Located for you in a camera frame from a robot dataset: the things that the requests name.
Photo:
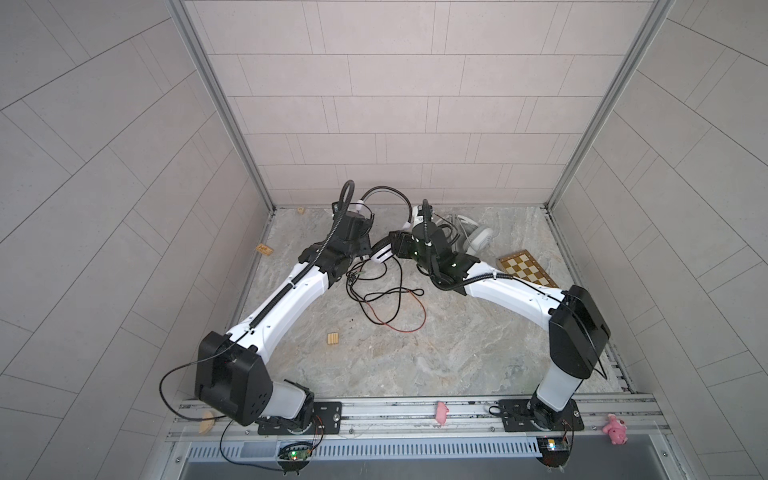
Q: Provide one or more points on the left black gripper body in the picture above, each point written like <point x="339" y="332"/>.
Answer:
<point x="360" y="247"/>

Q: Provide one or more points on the right controller board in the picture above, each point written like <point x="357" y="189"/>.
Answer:
<point x="555" y="452"/>

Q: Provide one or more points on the controller board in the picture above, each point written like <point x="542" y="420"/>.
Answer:
<point x="555" y="452"/>
<point x="295" y="456"/>

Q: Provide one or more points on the left controller board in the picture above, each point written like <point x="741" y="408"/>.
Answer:
<point x="295" y="456"/>

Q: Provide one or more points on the wooden piece on rail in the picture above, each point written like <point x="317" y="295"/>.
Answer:
<point x="206" y="423"/>

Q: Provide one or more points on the wooden chessboard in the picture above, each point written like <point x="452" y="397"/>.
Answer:
<point x="523" y="265"/>

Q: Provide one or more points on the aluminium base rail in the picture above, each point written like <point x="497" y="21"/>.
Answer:
<point x="392" y="418"/>

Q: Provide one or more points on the pink clip on rail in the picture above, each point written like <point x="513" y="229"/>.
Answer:
<point x="441" y="413"/>

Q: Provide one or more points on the black white headphones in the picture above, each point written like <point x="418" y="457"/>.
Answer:
<point x="384" y="228"/>

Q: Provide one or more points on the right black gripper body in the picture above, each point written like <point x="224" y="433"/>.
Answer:
<point x="410" y="246"/>

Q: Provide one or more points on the pink plush toy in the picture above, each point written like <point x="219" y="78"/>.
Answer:
<point x="616" y="430"/>

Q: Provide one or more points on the white grey headphones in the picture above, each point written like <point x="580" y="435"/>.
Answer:
<point x="466" y="235"/>

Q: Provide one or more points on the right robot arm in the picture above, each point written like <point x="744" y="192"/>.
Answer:
<point x="577" y="331"/>

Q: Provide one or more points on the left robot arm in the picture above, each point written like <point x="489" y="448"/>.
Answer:
<point x="232" y="375"/>

